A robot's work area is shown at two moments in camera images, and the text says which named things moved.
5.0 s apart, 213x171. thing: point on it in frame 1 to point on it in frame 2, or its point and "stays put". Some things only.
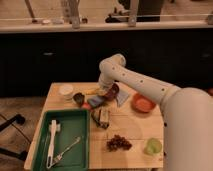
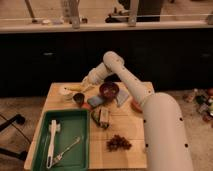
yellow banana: (92, 91) to (75, 88)
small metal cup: (79, 99) stays put
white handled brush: (54, 128) stays put
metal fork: (60, 156) stays put
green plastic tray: (73, 124) stays put
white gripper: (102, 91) to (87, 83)
